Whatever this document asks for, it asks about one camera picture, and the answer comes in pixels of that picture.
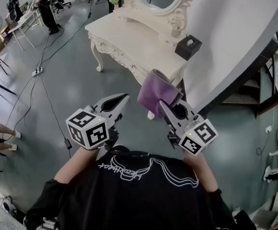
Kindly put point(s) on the oval mirror ornate white frame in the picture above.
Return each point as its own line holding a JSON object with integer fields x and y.
{"x": 151, "y": 23}

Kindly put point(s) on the person's right forearm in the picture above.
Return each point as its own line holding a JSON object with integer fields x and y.
{"x": 201, "y": 171}

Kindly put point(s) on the cardboard box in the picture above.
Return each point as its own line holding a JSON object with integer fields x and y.
{"x": 7, "y": 30}

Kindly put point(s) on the pink vase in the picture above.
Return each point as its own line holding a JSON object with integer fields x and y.
{"x": 116, "y": 6}

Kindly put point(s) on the person's left forearm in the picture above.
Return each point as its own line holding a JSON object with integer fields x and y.
{"x": 74, "y": 166}

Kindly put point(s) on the white power strip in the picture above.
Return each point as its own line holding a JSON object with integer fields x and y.
{"x": 38, "y": 71}

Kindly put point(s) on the white dressing table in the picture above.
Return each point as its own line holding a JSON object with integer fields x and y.
{"x": 134, "y": 37}

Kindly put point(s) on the person's black printed t-shirt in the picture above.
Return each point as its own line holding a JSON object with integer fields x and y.
{"x": 134, "y": 200}

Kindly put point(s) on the white metal-frame desk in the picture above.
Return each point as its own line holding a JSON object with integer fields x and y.
{"x": 25, "y": 15}

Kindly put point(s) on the black tissue box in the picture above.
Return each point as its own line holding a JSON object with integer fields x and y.
{"x": 184, "y": 51}

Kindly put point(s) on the dark staircase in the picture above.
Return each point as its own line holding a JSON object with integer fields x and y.
{"x": 246, "y": 92}

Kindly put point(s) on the white tissue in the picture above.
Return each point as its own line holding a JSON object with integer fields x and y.
{"x": 190, "y": 42}

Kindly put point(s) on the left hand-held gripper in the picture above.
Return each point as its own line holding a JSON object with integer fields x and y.
{"x": 87, "y": 128}

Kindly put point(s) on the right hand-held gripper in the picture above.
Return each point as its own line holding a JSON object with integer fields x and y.
{"x": 199, "y": 135}

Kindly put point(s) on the white wall socket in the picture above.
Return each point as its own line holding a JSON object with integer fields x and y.
{"x": 268, "y": 129}

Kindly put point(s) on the purple cloth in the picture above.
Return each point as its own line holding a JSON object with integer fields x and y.
{"x": 153, "y": 92}

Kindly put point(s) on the clear glass perfume bottle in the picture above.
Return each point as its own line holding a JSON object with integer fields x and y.
{"x": 176, "y": 31}

